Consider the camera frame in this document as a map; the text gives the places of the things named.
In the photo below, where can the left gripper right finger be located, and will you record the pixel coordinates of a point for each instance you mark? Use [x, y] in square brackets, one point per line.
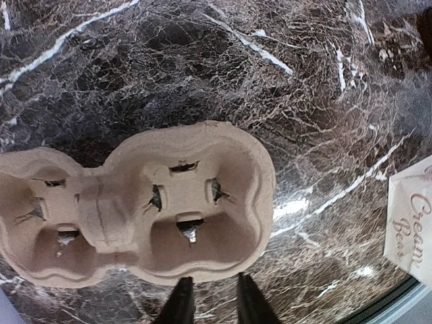
[252, 306]

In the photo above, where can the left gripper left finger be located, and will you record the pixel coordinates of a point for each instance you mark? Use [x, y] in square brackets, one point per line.
[179, 308]

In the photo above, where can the brown pulp cup carrier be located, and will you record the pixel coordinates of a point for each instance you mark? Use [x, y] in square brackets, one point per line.
[190, 201]

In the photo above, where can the white paper takeout bag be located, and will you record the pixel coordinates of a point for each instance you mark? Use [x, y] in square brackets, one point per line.
[408, 225]

